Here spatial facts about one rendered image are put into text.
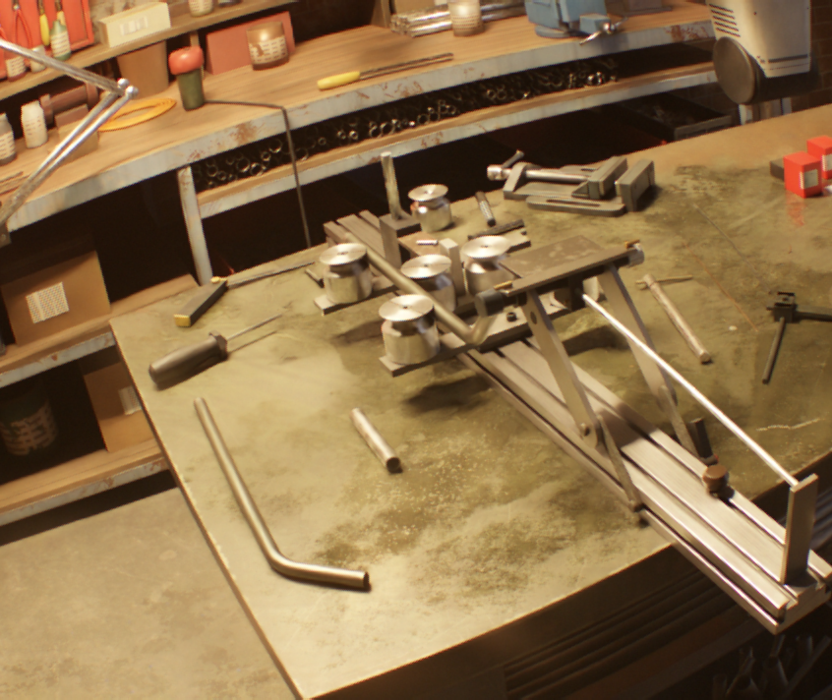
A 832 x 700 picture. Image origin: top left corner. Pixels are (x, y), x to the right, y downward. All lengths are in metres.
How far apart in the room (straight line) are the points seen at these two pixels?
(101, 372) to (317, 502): 1.66
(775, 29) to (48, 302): 1.71
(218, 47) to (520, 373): 2.06
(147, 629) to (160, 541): 0.33
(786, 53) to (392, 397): 1.37
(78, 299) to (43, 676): 0.90
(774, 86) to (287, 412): 1.41
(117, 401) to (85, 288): 0.31
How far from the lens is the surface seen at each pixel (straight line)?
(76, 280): 2.50
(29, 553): 2.67
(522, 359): 1.07
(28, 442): 2.74
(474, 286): 1.16
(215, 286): 1.40
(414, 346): 1.06
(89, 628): 2.36
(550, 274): 0.92
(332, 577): 0.87
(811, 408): 1.03
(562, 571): 0.86
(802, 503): 0.74
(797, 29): 2.25
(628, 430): 0.95
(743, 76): 2.22
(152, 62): 2.96
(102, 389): 2.62
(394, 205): 1.27
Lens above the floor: 1.43
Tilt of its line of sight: 27 degrees down
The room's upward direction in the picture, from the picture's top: 10 degrees counter-clockwise
